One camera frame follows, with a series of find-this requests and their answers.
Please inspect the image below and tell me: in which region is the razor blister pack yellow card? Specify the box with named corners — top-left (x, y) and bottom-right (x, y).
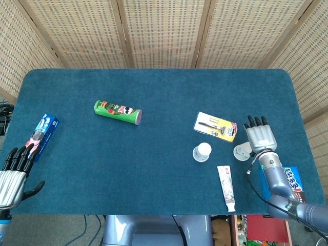
top-left (192, 111), bottom-right (238, 144)

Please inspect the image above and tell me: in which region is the brown plush toy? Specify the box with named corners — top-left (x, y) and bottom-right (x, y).
top-left (211, 217), bottom-right (232, 246)

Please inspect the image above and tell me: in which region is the white toothpaste tube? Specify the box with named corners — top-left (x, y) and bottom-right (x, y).
top-left (216, 165), bottom-right (237, 213)

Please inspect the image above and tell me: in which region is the black cables and equipment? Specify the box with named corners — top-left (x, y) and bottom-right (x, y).
top-left (0, 96), bottom-right (15, 136)

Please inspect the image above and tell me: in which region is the red box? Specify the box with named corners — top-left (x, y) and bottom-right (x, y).
top-left (245, 214), bottom-right (292, 243)

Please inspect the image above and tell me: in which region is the green Pringles can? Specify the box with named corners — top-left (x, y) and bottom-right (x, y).
top-left (93, 99), bottom-right (142, 126)

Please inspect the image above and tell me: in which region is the blue floor cable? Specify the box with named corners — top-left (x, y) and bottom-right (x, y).
top-left (65, 214), bottom-right (89, 246)

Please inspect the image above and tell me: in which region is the blue Oreo cookie box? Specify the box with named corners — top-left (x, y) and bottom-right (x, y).
top-left (25, 113), bottom-right (61, 162)

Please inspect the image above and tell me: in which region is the grey-blue robot torso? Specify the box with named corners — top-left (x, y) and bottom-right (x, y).
top-left (101, 214), bottom-right (214, 246)

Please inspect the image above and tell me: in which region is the woven wooden folding screen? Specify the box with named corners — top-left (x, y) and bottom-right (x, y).
top-left (0, 0), bottom-right (328, 195)

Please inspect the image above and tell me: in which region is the blue carpet table mat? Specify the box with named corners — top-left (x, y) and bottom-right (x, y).
top-left (0, 68), bottom-right (326, 216)

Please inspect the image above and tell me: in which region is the black torso cable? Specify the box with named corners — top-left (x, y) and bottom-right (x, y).
top-left (171, 215), bottom-right (187, 246)

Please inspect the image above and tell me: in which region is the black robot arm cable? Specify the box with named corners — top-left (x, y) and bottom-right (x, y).
top-left (245, 160), bottom-right (328, 242)

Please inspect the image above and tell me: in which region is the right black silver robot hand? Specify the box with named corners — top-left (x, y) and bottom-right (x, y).
top-left (243, 115), bottom-right (278, 154)

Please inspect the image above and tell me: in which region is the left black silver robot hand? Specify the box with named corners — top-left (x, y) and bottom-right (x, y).
top-left (0, 143), bottom-right (46, 209)

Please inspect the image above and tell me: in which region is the blue chocolate chip cookie box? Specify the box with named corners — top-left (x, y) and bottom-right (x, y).
top-left (259, 166), bottom-right (307, 205)

